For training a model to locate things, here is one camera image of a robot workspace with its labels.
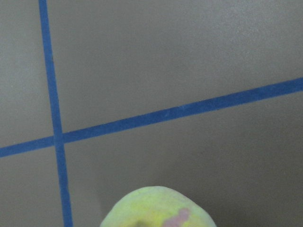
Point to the yellow pink peach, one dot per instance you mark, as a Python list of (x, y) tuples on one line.
[(156, 206)]

